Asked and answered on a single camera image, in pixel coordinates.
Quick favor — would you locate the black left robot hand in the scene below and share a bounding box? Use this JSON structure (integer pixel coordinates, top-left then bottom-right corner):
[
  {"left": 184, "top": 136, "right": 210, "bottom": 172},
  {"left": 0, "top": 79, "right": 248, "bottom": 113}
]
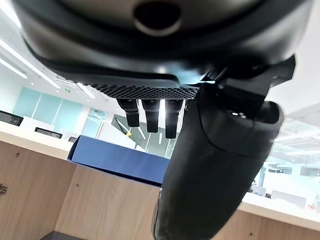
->
[{"left": 11, "top": 0, "right": 312, "bottom": 240}]

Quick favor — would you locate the blue folder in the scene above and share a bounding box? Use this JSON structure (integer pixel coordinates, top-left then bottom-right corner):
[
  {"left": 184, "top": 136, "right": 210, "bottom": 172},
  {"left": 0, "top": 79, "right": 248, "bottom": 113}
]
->
[{"left": 66, "top": 134, "right": 171, "bottom": 187}]

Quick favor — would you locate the light wood office cabinet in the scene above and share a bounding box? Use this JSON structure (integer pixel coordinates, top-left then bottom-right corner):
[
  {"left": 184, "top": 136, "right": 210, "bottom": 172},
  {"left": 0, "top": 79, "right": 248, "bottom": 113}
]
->
[{"left": 0, "top": 129, "right": 320, "bottom": 240}]

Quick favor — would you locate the white-backed monitor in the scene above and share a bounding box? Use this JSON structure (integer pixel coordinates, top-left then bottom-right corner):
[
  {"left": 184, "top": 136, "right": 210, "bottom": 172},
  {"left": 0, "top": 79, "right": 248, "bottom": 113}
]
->
[{"left": 271, "top": 190, "right": 307, "bottom": 209}]

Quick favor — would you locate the short ceiling light strip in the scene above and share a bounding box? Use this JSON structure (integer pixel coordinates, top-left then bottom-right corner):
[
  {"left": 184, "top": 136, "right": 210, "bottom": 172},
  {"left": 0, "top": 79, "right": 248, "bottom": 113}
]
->
[{"left": 76, "top": 82, "right": 96, "bottom": 100}]

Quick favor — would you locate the wide black monitor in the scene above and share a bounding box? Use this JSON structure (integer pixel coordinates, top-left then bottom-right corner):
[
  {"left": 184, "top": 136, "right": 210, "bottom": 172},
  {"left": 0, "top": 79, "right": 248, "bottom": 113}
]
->
[{"left": 34, "top": 126, "right": 63, "bottom": 140}]

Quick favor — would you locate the large black monitor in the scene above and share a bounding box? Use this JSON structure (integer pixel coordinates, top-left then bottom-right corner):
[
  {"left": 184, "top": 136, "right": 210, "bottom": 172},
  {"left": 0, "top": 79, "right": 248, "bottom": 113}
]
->
[{"left": 0, "top": 110, "right": 25, "bottom": 127}]

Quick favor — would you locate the long ceiling light strip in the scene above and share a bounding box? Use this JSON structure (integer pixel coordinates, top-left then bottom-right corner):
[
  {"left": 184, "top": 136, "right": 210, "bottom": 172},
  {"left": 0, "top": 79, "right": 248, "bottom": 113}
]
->
[{"left": 0, "top": 38, "right": 62, "bottom": 90}]

